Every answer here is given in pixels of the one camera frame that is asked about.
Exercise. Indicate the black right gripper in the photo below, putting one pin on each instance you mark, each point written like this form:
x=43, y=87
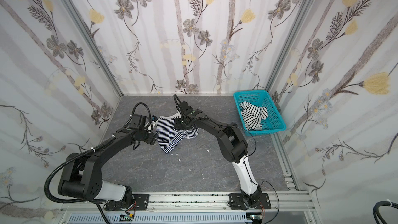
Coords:
x=180, y=124

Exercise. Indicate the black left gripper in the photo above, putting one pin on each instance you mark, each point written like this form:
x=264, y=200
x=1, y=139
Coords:
x=151, y=137

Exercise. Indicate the blue striped tank top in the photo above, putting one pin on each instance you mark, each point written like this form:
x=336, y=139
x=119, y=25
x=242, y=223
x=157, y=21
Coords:
x=169, y=137

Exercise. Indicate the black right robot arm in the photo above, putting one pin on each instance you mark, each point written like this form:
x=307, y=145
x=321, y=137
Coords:
x=232, y=143

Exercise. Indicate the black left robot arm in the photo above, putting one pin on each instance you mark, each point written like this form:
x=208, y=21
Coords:
x=82, y=178

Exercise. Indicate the black striped tank top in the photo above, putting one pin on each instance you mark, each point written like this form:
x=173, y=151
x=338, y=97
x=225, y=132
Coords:
x=253, y=116

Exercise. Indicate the teal plastic basket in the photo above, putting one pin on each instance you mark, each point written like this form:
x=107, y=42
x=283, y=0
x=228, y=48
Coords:
x=274, y=123

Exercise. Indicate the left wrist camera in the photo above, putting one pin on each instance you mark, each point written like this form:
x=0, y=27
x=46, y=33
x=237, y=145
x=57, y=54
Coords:
x=152, y=123

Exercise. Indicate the white vented cable duct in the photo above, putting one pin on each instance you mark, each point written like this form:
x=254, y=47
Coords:
x=179, y=218

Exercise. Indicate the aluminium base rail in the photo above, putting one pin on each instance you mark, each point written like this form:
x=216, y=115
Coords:
x=283, y=201

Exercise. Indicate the aluminium corner post left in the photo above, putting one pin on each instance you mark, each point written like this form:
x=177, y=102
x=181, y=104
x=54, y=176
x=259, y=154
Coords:
x=86, y=35

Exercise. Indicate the aluminium corner post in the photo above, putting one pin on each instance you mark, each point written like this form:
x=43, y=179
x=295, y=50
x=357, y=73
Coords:
x=292, y=34
x=86, y=35

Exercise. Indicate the aluminium corner post right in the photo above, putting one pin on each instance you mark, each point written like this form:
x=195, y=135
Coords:
x=292, y=34

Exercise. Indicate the black cable bundle corner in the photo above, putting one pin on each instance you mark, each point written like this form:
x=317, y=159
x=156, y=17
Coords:
x=385, y=212

